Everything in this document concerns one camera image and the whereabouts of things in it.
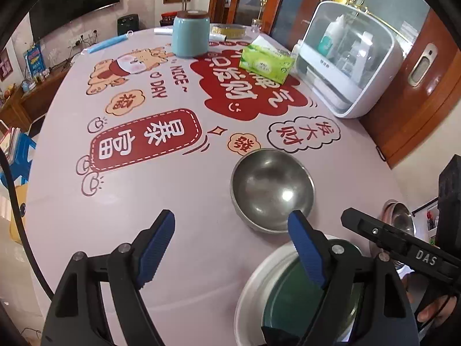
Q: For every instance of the blue face mask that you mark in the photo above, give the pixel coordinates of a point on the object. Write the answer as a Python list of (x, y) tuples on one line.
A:
[(107, 43)]

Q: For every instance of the teal canister with lid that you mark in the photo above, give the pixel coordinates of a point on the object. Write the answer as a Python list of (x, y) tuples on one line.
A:
[(190, 20)]

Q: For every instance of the black heater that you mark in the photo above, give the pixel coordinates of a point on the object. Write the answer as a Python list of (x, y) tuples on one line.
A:
[(128, 23)]

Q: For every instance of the pink steel bowl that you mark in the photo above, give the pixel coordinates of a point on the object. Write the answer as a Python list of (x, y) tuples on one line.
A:
[(397, 215)]

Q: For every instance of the glass jar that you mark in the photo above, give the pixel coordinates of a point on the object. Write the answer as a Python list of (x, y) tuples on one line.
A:
[(256, 26)]

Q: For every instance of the blue poster box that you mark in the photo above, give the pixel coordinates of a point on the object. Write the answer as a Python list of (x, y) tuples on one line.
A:
[(34, 60)]

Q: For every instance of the wooden tv cabinet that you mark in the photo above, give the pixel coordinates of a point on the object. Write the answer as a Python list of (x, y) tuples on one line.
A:
[(21, 109)]

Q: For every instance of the round gold tin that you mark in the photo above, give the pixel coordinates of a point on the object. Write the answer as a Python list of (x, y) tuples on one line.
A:
[(230, 31)]

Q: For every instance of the white plate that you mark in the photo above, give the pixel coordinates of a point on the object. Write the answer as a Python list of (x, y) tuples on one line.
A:
[(254, 296)]

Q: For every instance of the green tissue pack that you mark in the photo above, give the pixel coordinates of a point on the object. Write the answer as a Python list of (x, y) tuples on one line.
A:
[(263, 58)]

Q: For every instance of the small steel bowl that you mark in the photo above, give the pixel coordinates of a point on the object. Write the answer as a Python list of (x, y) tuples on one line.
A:
[(266, 186)]

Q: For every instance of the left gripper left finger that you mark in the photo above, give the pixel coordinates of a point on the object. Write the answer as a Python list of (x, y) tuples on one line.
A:
[(77, 313)]

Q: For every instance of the white cosmetics storage box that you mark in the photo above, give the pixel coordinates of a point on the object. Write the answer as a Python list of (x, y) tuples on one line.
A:
[(348, 59)]

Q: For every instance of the printed pink tablecloth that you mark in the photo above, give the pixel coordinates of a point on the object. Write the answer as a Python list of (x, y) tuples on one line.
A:
[(134, 130)]

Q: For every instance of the right hand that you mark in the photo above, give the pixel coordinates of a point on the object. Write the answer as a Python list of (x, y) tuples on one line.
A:
[(429, 312)]

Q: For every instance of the stack of books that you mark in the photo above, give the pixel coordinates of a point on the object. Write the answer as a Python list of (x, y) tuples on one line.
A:
[(9, 142)]

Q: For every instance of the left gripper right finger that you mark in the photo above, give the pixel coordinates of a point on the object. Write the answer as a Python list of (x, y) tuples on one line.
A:
[(384, 315)]

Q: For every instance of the green plate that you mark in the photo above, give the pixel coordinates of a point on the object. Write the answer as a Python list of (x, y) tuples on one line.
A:
[(292, 303)]

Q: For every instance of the blue plastic stool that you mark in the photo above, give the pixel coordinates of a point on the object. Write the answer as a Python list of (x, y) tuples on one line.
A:
[(20, 166)]

